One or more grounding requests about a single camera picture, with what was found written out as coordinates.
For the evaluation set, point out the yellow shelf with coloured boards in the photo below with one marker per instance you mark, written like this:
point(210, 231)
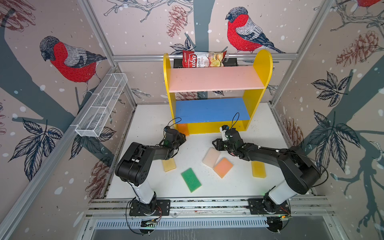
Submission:
point(207, 116)

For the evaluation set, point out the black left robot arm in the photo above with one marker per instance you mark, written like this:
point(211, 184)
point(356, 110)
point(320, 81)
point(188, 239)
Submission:
point(133, 168)

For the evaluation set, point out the green scrub sponge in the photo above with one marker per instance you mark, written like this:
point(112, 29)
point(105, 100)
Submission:
point(191, 180)

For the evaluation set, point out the red cassava chips bag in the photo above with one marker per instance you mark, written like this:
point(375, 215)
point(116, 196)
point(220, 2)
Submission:
point(192, 59)

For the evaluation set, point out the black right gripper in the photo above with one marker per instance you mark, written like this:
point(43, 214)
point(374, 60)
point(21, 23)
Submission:
point(218, 143)

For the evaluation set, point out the salmon orange sponge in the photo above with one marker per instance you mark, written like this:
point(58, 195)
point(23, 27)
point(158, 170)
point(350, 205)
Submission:
point(223, 167)

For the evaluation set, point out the orange scrub sponge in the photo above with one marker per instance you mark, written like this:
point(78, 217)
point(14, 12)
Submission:
point(183, 128)

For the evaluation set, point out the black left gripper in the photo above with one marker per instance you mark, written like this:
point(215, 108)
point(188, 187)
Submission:
point(182, 139)

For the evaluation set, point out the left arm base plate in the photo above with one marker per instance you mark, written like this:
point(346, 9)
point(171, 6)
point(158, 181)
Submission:
point(154, 208)

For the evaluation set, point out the light pink sponge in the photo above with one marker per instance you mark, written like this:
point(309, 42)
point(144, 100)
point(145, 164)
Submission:
point(211, 157)

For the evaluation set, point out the white wire mesh basket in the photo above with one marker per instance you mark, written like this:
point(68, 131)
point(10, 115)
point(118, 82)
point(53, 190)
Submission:
point(98, 113)

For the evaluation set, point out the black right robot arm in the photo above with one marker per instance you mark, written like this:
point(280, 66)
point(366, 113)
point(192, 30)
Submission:
point(300, 173)

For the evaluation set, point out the yellow rectangular sponge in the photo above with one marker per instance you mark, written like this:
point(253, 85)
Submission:
point(258, 170)

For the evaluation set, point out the pale yellow sponge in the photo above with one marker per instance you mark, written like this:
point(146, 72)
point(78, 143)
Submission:
point(169, 165)

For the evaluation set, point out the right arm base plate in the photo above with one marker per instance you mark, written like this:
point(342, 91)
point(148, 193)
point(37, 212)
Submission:
point(267, 207)

